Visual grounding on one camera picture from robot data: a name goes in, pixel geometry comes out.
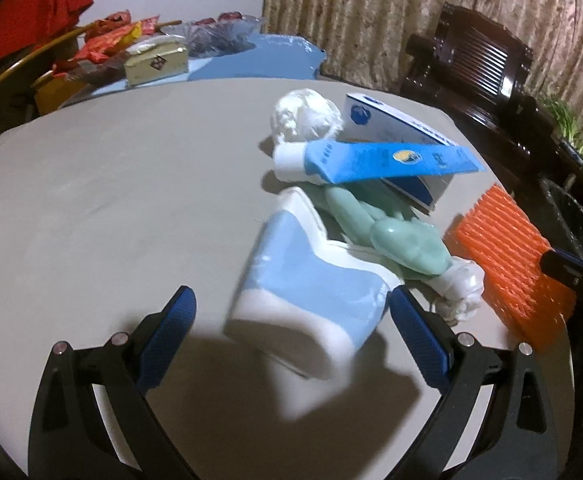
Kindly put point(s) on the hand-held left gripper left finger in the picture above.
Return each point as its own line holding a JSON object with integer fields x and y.
{"x": 169, "y": 340}

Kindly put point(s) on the potted green plant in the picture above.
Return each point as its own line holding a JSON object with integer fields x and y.
{"x": 571, "y": 120}

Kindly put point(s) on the green and white plastic bottle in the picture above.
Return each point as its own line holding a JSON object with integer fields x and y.
{"x": 401, "y": 245}

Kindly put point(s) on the blue tablecloth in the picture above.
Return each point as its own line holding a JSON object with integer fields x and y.
{"x": 261, "y": 60}

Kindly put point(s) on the beige patterned curtain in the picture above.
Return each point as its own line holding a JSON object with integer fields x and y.
{"x": 371, "y": 20}

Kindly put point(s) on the red plastic bag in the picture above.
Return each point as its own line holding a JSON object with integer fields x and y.
{"x": 114, "y": 20}

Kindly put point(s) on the yellow snack packet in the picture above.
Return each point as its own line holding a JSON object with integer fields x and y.
{"x": 144, "y": 29}

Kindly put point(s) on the orange corrugated sheet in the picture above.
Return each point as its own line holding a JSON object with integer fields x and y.
{"x": 506, "y": 260}

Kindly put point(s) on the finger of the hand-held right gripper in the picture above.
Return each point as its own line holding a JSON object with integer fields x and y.
{"x": 566, "y": 266}

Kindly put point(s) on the red patterned snack packet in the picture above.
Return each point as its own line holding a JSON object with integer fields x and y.
{"x": 104, "y": 45}

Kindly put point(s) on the bin with black plastic bag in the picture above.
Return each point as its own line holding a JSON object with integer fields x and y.
{"x": 576, "y": 215}

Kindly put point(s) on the red apple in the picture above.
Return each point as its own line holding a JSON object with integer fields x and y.
{"x": 230, "y": 15}
{"x": 204, "y": 21}

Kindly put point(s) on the small red snack packet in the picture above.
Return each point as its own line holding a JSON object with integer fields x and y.
{"x": 71, "y": 67}

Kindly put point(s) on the blue toothpaste tube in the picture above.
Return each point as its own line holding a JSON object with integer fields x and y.
{"x": 371, "y": 160}

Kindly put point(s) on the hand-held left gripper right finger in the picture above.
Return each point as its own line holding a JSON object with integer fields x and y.
{"x": 421, "y": 340}

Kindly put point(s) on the blue and white packet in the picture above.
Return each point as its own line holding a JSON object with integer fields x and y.
{"x": 301, "y": 280}

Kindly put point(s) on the white tissue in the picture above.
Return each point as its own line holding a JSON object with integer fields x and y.
{"x": 464, "y": 290}
{"x": 306, "y": 115}

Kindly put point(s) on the dark wooden armchair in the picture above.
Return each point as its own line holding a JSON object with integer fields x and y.
{"x": 471, "y": 60}

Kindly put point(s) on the red cloth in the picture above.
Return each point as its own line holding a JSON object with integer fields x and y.
{"x": 31, "y": 10}

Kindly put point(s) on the light wooden cabinet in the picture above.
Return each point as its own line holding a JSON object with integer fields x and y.
{"x": 56, "y": 95}

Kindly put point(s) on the white and blue box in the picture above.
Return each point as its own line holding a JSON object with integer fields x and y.
{"x": 386, "y": 120}

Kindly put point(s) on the glass fruit bowl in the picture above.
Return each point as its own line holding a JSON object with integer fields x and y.
{"x": 221, "y": 37}

